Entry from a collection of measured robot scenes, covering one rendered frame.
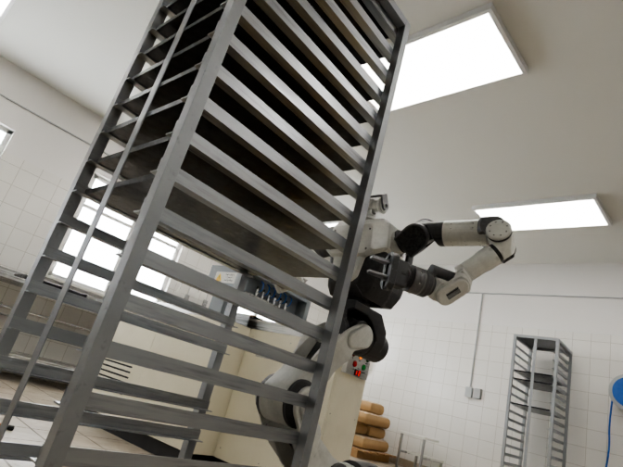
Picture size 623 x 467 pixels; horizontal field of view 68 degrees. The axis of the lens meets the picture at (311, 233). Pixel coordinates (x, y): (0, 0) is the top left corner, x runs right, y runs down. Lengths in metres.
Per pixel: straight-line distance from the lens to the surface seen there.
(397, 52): 1.72
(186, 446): 1.61
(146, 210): 0.92
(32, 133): 5.96
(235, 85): 1.14
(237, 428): 1.14
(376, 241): 1.67
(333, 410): 2.59
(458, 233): 1.63
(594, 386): 6.49
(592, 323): 6.65
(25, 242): 5.78
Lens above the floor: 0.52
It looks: 19 degrees up
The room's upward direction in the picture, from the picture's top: 15 degrees clockwise
